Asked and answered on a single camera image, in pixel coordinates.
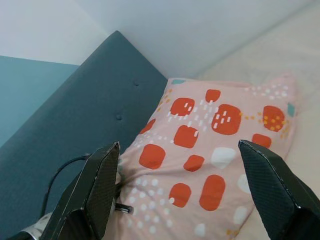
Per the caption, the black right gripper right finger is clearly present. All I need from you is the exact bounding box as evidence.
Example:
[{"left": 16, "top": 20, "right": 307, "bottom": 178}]
[{"left": 237, "top": 139, "right": 320, "bottom": 240}]

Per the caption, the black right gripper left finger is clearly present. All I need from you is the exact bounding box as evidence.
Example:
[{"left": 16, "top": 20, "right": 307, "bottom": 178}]
[{"left": 41, "top": 141, "right": 121, "bottom": 240}]

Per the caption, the dark blue tufted headboard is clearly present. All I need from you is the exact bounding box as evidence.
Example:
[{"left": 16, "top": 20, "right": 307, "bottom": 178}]
[{"left": 0, "top": 30, "right": 169, "bottom": 236}]

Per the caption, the pink pillow with red spots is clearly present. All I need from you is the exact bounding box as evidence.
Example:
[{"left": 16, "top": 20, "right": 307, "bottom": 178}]
[{"left": 101, "top": 71, "right": 300, "bottom": 240}]

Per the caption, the white bed sheet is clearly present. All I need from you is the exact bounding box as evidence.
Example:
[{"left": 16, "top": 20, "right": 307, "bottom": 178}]
[{"left": 193, "top": 1, "right": 320, "bottom": 240}]

